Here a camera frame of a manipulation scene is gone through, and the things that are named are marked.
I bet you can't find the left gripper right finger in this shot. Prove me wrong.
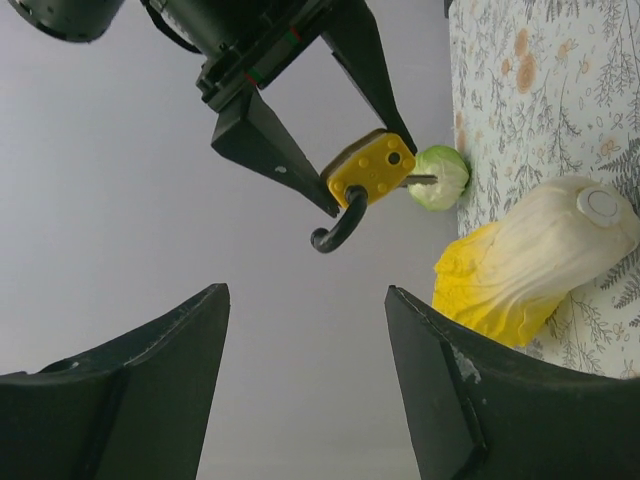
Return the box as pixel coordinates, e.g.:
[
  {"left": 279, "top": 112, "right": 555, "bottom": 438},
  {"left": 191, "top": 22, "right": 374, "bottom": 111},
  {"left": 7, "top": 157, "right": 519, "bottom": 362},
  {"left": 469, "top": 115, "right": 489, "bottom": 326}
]
[{"left": 385, "top": 286, "right": 639, "bottom": 479}]

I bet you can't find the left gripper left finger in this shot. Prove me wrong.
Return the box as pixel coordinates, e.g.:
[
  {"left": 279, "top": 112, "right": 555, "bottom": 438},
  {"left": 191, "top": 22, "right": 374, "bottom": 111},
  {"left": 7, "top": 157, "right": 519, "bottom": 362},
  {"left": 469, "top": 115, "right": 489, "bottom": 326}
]
[{"left": 1, "top": 283, "right": 230, "bottom": 479}]

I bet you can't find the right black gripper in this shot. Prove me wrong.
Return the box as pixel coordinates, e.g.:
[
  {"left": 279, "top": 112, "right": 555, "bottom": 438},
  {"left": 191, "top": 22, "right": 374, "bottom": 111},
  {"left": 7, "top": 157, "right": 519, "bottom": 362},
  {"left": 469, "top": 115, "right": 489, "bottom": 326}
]
[{"left": 9, "top": 0, "right": 418, "bottom": 217}]

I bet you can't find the yellow padlock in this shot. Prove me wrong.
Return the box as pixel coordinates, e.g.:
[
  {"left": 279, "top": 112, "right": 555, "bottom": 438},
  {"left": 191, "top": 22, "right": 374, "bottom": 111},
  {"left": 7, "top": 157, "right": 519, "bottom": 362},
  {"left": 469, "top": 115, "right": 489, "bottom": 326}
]
[{"left": 309, "top": 128, "right": 416, "bottom": 255}]

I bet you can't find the yellow napa cabbage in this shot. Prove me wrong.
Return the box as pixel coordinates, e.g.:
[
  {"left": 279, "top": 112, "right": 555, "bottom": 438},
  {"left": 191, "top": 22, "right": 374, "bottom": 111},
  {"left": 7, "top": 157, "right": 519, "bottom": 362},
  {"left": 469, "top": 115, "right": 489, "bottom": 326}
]
[{"left": 431, "top": 176, "right": 639, "bottom": 347}]

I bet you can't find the round green cabbage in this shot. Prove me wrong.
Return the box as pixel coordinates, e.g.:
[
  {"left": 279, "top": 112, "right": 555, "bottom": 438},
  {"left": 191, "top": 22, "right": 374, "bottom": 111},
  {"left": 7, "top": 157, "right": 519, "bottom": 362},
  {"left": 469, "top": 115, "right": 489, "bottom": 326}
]
[{"left": 407, "top": 145, "right": 470, "bottom": 212}]

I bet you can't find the floral table mat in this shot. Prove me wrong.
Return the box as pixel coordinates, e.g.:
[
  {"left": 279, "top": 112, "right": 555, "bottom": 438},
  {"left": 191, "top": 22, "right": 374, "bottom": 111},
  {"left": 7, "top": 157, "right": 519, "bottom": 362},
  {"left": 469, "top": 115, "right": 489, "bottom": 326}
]
[{"left": 447, "top": 0, "right": 640, "bottom": 381}]

